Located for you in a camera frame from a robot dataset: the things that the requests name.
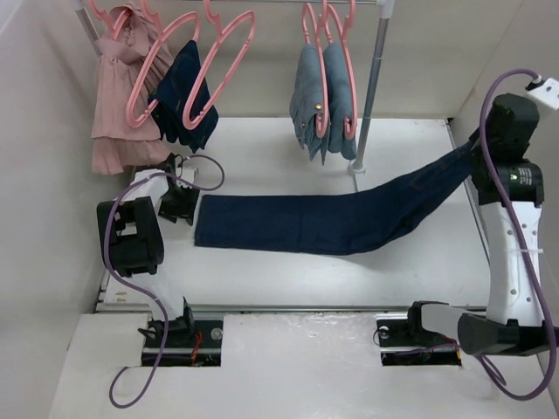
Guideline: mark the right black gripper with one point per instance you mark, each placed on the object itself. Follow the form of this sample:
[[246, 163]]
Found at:
[[475, 136]]

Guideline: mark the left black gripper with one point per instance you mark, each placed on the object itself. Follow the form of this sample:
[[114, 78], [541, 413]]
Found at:
[[182, 211]]

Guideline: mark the dark blue denim trousers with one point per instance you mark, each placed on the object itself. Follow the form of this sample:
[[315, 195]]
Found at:
[[336, 225]]

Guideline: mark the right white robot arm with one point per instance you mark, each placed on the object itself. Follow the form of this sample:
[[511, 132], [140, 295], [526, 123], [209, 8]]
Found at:
[[510, 194]]

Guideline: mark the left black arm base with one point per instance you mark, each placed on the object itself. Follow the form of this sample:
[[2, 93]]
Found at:
[[190, 343]]

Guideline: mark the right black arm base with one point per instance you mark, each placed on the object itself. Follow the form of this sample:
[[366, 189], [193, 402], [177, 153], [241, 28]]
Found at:
[[403, 346]]

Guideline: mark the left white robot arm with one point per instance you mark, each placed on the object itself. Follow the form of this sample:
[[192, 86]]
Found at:
[[133, 241]]

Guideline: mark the pink hanger with skirt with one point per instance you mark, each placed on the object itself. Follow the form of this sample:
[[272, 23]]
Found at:
[[119, 26]]

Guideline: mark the pink hanger right jeans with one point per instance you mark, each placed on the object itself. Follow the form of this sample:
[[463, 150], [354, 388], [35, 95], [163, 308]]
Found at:
[[338, 31]]

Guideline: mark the pink hanger jeans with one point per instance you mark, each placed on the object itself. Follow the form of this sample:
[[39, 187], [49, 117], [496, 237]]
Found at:
[[312, 24], [338, 31]]

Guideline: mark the pink hanger left jeans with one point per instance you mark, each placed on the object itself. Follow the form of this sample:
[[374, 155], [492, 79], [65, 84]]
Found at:
[[312, 24]]

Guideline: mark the pink pleated skirt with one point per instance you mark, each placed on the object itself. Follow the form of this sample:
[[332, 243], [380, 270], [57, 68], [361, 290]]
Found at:
[[117, 145]]

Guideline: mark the light blue jeans left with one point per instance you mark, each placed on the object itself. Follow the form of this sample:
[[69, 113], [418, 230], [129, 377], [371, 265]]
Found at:
[[306, 93]]

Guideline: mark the light blue jeans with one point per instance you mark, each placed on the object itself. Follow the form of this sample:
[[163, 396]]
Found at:
[[339, 102], [306, 93]]

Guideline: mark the metal clothes rack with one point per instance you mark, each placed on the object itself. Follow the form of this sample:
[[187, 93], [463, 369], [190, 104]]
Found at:
[[355, 168]]

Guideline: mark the light blue jeans right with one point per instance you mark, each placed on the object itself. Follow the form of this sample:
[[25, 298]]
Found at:
[[339, 102]]

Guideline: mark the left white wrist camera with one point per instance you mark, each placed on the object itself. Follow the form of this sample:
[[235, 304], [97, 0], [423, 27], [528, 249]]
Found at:
[[185, 172]]

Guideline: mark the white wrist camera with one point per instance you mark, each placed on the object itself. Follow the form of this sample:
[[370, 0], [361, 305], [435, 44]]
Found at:
[[544, 94], [185, 172]]

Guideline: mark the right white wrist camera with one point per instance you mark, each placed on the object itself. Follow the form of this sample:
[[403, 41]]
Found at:
[[544, 94]]

